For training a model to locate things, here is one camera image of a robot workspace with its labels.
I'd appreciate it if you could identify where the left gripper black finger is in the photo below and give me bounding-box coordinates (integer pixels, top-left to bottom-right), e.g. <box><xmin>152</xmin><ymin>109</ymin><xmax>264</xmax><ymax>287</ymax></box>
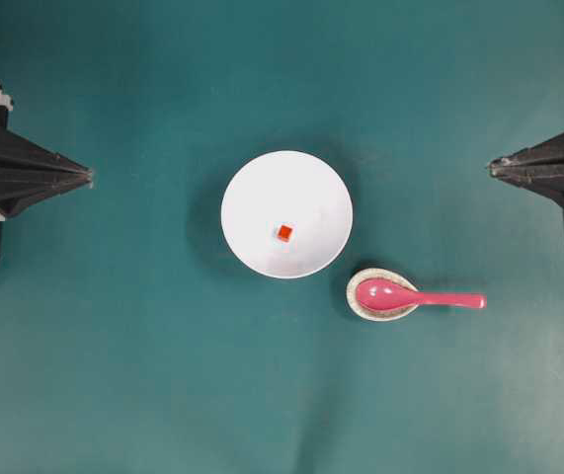
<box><xmin>0</xmin><ymin>173</ymin><xmax>93</xmax><ymax>218</ymax></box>
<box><xmin>0</xmin><ymin>126</ymin><xmax>92</xmax><ymax>176</ymax></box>

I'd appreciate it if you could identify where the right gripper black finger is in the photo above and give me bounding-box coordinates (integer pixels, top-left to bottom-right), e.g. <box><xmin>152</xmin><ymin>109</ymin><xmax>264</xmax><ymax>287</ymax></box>
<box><xmin>488</xmin><ymin>132</ymin><xmax>564</xmax><ymax>171</ymax></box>
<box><xmin>490</xmin><ymin>170</ymin><xmax>564</xmax><ymax>208</ymax></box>

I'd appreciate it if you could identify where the pink spoon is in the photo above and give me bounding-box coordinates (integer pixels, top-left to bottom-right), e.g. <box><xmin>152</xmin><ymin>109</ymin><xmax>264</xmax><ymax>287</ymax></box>
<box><xmin>356</xmin><ymin>278</ymin><xmax>487</xmax><ymax>311</ymax></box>

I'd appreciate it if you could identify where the speckled ceramic spoon rest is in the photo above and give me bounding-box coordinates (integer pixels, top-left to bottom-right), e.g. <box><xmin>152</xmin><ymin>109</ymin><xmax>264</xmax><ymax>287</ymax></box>
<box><xmin>346</xmin><ymin>268</ymin><xmax>418</xmax><ymax>322</ymax></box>

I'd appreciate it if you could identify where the white bowl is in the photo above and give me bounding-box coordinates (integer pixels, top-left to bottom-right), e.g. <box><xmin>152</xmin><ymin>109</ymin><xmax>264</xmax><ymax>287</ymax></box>
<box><xmin>220</xmin><ymin>150</ymin><xmax>354</xmax><ymax>279</ymax></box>

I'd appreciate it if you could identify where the small red block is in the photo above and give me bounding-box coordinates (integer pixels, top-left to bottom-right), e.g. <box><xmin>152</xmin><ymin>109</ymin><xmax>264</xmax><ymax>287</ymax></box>
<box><xmin>277</xmin><ymin>225</ymin><xmax>293</xmax><ymax>242</ymax></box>

